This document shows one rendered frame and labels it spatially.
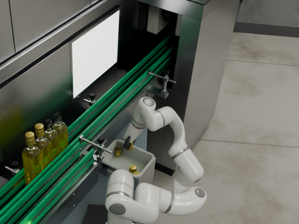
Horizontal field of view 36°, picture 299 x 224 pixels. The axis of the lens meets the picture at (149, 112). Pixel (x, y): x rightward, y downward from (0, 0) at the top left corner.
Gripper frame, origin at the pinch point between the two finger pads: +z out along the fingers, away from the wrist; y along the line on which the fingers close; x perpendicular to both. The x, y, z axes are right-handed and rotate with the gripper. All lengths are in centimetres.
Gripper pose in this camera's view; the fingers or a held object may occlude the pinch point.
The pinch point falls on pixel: (129, 142)
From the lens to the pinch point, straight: 209.6
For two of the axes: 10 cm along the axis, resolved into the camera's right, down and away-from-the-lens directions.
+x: 8.2, 5.5, -1.5
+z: -3.1, 6.5, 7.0
